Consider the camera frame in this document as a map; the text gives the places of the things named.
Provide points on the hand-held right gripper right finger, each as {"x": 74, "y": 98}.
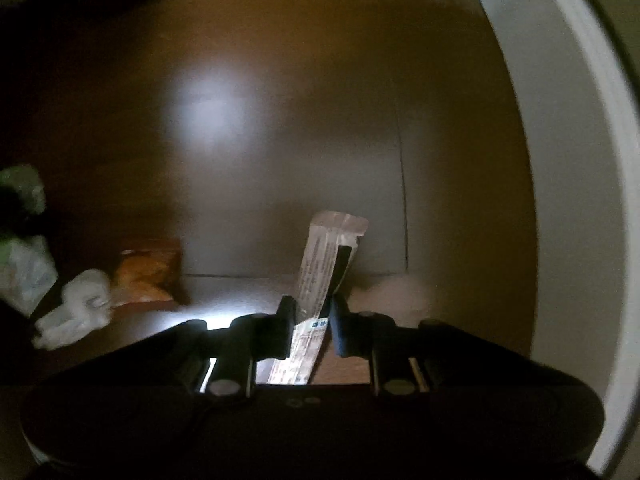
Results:
{"x": 340, "y": 327}

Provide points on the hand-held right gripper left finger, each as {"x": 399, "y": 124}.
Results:
{"x": 287, "y": 322}

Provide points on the white wrapper with black stripe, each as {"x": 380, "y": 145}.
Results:
{"x": 320, "y": 260}

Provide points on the orange snack bag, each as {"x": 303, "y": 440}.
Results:
{"x": 145, "y": 272}

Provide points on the crumpled white tissue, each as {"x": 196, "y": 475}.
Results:
{"x": 75, "y": 310}

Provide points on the white plastic bag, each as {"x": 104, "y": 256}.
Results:
{"x": 25, "y": 272}

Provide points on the green plastic bag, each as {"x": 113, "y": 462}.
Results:
{"x": 22, "y": 185}

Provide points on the white door frame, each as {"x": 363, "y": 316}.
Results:
{"x": 575, "y": 160}

